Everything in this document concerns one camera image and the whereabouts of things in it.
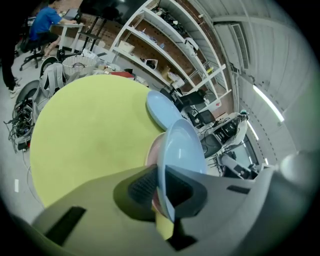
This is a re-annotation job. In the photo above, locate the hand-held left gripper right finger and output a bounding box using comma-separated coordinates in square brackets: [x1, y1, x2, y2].
[165, 164, 282, 256]

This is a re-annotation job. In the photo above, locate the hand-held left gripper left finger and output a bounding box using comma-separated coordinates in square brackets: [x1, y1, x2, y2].
[31, 164, 176, 256]

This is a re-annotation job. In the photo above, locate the blue big plate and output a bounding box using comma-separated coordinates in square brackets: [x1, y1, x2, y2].
[145, 90, 185, 132]
[156, 118, 208, 224]

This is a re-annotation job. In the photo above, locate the pink big plate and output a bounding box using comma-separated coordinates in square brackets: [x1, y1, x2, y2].
[145, 131, 167, 218]

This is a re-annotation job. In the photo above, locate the green cloth covered round table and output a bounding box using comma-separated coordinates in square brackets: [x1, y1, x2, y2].
[29, 74, 176, 241]

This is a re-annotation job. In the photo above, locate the ceiling strip light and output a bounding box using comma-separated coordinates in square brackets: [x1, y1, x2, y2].
[251, 83, 286, 123]
[246, 121, 260, 141]

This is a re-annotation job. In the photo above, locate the black high-back office chair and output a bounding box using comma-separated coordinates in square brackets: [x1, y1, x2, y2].
[178, 90, 213, 126]

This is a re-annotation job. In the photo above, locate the red book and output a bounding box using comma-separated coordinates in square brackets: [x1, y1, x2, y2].
[109, 71, 137, 81]

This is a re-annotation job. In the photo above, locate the white woven basket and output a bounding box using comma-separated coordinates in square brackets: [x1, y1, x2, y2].
[61, 55, 98, 79]

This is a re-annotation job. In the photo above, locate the white shelving unit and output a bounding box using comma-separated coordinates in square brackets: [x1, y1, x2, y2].
[109, 0, 233, 106]

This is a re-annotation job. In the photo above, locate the white plastic crate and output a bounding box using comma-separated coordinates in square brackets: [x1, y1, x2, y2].
[82, 48, 98, 60]

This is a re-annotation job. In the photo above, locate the white storage box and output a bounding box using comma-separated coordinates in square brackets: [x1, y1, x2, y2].
[117, 40, 136, 54]

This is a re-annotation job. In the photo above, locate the ceiling air conditioner unit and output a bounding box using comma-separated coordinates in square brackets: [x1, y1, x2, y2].
[213, 21, 251, 71]

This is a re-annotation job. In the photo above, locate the black swivel chair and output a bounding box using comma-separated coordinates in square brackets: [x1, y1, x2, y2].
[19, 37, 52, 72]

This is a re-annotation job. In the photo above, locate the white desk with thin legs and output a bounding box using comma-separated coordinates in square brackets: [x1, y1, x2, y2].
[49, 21, 86, 55]

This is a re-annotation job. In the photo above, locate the large black screen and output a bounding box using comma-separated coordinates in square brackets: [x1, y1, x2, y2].
[79, 0, 132, 25]

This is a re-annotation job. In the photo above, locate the tangle of black cables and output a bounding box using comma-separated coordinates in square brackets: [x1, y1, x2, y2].
[3, 98, 35, 153]

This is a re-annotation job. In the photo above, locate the grey strapped hard-shell backpack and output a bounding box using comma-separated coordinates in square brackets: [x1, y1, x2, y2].
[39, 56, 68, 99]

